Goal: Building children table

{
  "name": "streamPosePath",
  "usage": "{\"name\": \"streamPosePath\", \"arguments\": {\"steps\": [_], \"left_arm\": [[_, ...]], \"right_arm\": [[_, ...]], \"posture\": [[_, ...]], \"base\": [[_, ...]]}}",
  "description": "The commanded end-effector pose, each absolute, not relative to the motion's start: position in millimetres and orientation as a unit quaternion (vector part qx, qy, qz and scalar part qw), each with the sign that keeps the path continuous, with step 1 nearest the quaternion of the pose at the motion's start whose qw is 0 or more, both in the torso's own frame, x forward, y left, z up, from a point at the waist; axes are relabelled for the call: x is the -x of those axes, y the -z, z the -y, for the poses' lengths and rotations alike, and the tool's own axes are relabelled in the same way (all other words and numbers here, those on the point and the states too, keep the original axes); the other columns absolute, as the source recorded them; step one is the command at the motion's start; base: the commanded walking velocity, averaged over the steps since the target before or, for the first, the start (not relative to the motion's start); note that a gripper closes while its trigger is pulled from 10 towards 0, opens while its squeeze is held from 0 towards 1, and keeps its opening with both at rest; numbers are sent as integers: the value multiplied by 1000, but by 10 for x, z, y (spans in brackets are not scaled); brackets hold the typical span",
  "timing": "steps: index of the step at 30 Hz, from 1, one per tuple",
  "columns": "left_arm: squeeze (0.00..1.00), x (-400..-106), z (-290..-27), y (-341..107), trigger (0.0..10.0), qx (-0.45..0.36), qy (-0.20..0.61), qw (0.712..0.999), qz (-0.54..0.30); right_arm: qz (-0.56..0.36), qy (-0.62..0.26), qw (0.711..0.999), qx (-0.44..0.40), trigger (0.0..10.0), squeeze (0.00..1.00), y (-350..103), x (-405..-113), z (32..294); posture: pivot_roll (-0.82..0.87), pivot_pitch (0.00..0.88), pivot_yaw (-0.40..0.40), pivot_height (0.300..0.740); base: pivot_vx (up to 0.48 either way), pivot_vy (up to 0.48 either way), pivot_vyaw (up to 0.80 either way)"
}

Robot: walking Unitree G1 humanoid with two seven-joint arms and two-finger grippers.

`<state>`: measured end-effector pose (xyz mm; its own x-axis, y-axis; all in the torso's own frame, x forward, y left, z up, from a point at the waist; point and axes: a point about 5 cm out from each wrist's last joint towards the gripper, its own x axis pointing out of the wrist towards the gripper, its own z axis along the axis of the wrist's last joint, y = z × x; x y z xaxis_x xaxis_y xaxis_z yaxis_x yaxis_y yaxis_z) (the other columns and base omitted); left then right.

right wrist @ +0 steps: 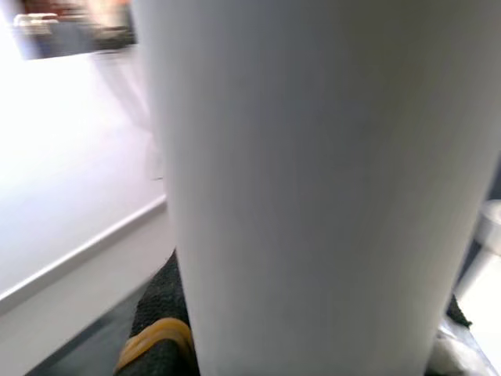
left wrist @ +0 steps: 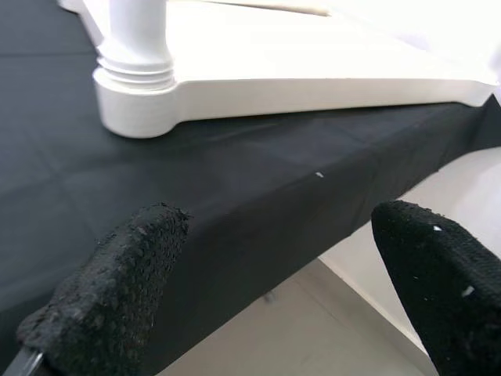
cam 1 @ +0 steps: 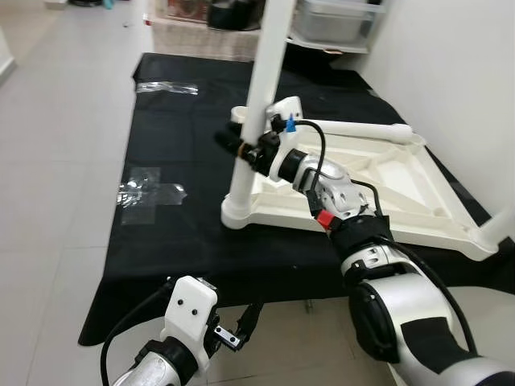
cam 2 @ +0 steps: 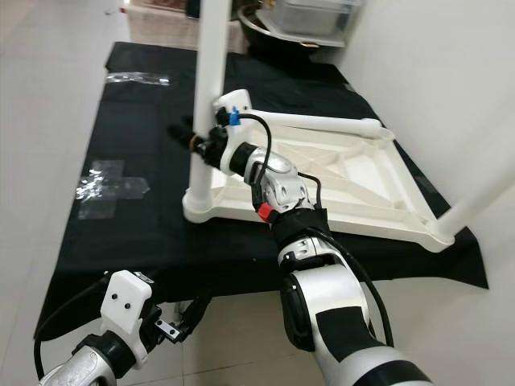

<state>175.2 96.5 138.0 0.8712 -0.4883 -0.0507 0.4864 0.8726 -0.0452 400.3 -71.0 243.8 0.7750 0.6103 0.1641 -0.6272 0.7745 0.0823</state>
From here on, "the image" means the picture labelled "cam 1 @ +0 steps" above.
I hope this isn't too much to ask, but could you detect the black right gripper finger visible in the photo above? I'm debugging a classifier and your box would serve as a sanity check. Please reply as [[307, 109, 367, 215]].
[[214, 131, 250, 160]]

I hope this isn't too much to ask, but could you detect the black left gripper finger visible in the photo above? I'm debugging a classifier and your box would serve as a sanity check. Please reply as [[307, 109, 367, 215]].
[[237, 302, 263, 343]]

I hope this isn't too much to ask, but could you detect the white plastic table top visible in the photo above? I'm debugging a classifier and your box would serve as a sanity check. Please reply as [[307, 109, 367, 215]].
[[220, 105, 512, 262]]

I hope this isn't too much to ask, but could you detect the clear tape strip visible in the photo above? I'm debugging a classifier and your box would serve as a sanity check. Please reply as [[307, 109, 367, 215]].
[[135, 80, 198, 95]]

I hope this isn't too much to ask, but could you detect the clear tape cross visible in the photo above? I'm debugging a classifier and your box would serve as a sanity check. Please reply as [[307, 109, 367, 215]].
[[117, 167, 187, 226]]

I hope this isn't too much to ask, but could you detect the beige cloth covered bench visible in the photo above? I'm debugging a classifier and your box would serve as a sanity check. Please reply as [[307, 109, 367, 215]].
[[150, 12, 258, 61]]

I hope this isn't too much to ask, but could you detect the black round bowl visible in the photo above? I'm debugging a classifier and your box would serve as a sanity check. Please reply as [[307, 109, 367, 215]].
[[282, 40, 371, 73]]

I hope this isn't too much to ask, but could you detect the black tablecloth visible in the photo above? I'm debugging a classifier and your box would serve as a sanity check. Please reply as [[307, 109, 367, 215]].
[[78, 52, 515, 347]]

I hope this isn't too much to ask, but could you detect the black bag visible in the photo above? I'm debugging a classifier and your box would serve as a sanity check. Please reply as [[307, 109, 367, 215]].
[[208, 0, 262, 31]]

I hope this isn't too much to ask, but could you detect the red printed box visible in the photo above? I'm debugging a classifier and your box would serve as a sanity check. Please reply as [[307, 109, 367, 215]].
[[165, 0, 208, 21]]

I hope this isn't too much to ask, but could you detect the clear plastic storage bin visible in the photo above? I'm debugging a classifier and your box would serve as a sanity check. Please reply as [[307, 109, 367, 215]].
[[288, 0, 387, 53]]

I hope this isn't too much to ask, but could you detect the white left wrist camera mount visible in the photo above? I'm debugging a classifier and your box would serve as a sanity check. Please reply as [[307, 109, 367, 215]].
[[161, 276, 218, 355]]

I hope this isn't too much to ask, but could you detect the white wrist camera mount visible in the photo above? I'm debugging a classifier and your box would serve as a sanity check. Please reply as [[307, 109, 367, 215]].
[[266, 96, 305, 182], [161, 276, 218, 355]]

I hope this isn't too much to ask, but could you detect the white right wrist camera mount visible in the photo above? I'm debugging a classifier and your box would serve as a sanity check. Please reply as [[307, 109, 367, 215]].
[[266, 96, 305, 182]]

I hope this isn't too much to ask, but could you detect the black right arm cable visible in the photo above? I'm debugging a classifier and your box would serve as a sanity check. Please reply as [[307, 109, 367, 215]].
[[291, 121, 327, 190]]

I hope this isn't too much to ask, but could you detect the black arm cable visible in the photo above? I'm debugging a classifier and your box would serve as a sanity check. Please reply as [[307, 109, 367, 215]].
[[291, 121, 327, 190], [101, 281, 174, 386]]

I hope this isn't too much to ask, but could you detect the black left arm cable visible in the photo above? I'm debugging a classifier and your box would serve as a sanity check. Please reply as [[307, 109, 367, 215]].
[[101, 281, 174, 386]]

